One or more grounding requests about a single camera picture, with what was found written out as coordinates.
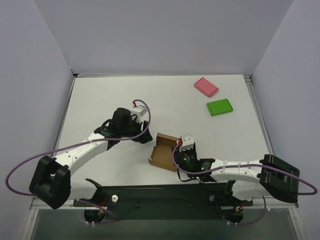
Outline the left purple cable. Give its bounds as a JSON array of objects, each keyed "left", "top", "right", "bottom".
[{"left": 5, "top": 99, "right": 151, "bottom": 225}]

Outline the brown cardboard paper box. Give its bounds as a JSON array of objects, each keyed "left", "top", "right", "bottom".
[{"left": 148, "top": 133, "right": 178, "bottom": 172}]

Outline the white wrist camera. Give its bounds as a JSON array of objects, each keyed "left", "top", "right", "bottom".
[
  {"left": 177, "top": 134, "right": 195, "bottom": 152},
  {"left": 130, "top": 105, "right": 148, "bottom": 123}
]

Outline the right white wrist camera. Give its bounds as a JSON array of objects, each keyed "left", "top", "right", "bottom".
[{"left": 177, "top": 134, "right": 195, "bottom": 152}]

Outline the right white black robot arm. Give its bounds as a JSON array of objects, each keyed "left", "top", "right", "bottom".
[{"left": 172, "top": 145, "right": 300, "bottom": 203}]

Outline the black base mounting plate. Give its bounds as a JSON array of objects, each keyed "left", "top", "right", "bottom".
[{"left": 73, "top": 182, "right": 253, "bottom": 221}]

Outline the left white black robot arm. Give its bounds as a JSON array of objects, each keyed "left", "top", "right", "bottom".
[{"left": 29, "top": 105, "right": 153, "bottom": 209}]

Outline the aluminium table frame rail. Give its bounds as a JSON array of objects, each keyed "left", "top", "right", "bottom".
[{"left": 29, "top": 74, "right": 300, "bottom": 211}]

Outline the green paper box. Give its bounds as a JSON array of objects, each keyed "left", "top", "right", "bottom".
[{"left": 206, "top": 98, "right": 234, "bottom": 117}]

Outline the pink paper box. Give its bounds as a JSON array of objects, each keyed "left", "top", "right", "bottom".
[{"left": 193, "top": 77, "right": 219, "bottom": 98}]

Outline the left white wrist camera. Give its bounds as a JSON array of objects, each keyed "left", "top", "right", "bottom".
[{"left": 130, "top": 105, "right": 148, "bottom": 123}]

